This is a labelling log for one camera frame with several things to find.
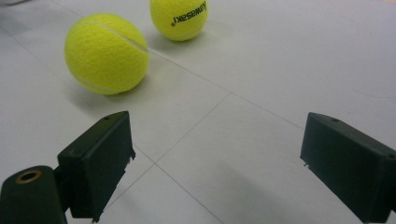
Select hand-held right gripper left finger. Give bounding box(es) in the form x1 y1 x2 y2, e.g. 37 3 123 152
57 110 136 222

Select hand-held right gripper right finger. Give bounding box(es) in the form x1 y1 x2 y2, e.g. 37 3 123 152
300 112 396 224

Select yellow tennis ball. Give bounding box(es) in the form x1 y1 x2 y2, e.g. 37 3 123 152
149 0 209 42
64 12 150 96

